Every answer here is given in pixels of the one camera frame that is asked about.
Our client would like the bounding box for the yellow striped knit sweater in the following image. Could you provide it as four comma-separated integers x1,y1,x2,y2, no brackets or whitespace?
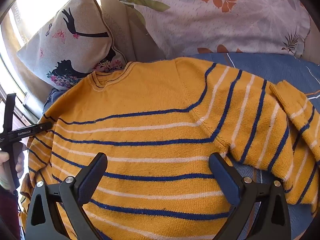
19,57,320,240

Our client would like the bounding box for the person's left hand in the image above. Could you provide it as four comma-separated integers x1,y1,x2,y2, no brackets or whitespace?
0,142,27,193

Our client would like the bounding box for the cream cushion with silhouette print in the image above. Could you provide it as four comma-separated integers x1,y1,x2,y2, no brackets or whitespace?
17,0,126,90

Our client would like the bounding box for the blue plaid bedsheet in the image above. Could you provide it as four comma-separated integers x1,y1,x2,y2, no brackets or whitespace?
42,52,320,240

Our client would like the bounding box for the white floral leaf pillow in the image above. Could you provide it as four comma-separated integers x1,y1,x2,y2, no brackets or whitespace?
117,0,311,58

